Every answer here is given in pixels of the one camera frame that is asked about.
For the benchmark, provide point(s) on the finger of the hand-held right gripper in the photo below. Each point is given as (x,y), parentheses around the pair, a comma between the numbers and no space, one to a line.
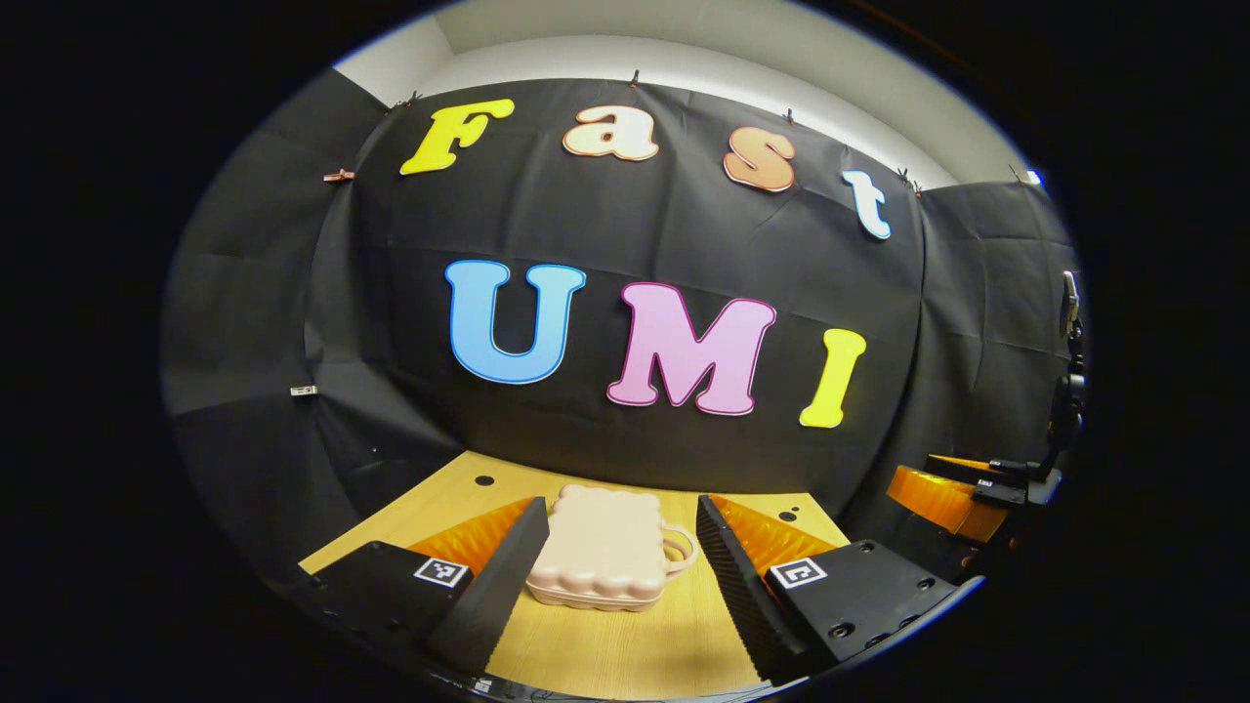
(942,503)
(977,465)

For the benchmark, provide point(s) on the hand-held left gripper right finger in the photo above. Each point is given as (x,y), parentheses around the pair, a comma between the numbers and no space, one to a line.
(737,586)

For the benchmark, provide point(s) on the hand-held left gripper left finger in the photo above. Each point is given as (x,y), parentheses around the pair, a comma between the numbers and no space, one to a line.
(493,586)

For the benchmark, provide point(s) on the pink suitcase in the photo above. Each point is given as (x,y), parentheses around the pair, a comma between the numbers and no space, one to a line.
(601,547)

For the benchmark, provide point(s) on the black backdrop cloth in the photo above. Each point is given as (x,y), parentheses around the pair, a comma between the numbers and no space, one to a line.
(684,225)

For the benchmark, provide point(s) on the pink cloth clip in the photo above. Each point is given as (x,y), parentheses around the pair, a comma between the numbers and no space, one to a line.
(339,176)

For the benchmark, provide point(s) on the row of small dark clips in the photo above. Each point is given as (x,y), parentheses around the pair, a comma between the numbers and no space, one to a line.
(635,77)

